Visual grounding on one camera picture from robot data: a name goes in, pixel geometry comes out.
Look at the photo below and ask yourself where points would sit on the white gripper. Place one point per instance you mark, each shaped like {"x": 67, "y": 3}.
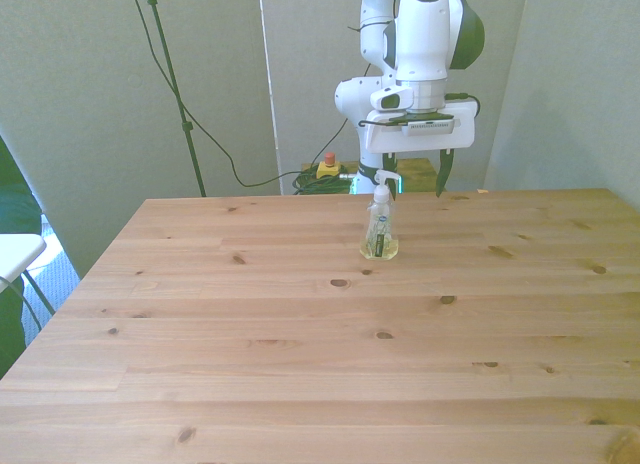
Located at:
{"x": 420, "y": 140}

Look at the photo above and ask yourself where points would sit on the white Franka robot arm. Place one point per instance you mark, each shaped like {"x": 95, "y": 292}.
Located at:
{"x": 419, "y": 39}

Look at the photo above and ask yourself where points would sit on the clear sanitizer pump bottle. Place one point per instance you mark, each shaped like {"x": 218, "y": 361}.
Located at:
{"x": 379, "y": 236}

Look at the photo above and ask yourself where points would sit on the yellow emergency stop button box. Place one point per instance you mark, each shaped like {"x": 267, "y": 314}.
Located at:
{"x": 330, "y": 169}

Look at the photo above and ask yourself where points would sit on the dark tripod stand pole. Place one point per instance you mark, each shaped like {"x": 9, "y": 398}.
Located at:
{"x": 172, "y": 89}

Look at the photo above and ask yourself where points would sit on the dark green cloth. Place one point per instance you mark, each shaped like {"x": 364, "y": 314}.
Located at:
{"x": 12, "y": 204}

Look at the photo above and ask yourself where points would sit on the white folding chair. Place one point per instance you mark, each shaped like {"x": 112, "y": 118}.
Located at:
{"x": 17, "y": 256}

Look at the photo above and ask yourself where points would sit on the white wall divider strip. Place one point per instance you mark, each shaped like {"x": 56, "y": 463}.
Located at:
{"x": 270, "y": 84}

